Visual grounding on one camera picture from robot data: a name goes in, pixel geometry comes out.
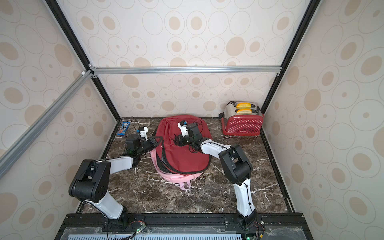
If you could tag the pink backpack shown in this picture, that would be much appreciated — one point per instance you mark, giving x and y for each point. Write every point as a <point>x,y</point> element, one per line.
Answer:
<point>182,181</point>

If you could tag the black frame post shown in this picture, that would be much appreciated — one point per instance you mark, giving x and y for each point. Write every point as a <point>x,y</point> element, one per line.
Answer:
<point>302,28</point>
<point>80,53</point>

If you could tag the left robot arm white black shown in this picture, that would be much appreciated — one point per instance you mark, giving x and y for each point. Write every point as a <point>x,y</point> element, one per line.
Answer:
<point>91,181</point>

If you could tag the red backpack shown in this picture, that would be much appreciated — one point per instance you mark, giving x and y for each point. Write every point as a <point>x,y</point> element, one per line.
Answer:
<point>170,157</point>

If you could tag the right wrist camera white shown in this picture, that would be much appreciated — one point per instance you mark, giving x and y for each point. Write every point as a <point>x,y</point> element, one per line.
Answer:
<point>183,127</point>

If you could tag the front yellow toast slice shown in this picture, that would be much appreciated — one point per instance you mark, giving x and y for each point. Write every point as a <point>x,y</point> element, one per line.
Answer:
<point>244,111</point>

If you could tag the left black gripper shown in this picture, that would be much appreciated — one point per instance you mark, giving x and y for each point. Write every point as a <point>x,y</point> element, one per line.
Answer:
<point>151,142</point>

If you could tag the red polka dot toaster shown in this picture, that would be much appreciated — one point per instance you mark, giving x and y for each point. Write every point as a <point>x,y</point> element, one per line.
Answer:
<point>241,125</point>

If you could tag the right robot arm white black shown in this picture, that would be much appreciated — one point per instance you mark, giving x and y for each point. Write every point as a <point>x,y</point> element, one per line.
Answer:
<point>236,165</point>

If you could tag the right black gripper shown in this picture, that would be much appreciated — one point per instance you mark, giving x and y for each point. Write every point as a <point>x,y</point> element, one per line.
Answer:
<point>181,139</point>

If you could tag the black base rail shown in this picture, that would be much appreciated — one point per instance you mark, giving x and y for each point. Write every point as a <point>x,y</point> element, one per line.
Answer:
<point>291,226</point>

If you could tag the diagonal aluminium bar left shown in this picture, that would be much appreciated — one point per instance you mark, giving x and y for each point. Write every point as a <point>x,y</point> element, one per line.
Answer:
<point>10,157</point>

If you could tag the black frame post left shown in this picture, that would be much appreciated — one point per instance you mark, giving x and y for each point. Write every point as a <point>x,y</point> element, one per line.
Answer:
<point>80,53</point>

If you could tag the blue candy packet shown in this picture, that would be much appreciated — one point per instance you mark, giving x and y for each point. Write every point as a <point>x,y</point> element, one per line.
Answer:
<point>124,126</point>

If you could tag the yellow toast slice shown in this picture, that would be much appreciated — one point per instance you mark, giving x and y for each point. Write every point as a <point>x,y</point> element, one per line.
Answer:
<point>244,111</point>
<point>244,106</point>

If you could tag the rear yellow toast slice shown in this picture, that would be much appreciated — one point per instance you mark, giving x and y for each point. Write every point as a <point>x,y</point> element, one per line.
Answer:
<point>244,106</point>

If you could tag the horizontal aluminium bar rear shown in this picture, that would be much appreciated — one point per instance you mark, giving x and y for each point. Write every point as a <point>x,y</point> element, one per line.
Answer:
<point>187,70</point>

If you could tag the black frame post right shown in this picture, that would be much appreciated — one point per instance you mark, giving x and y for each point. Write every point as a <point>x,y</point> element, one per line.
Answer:
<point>302,28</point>

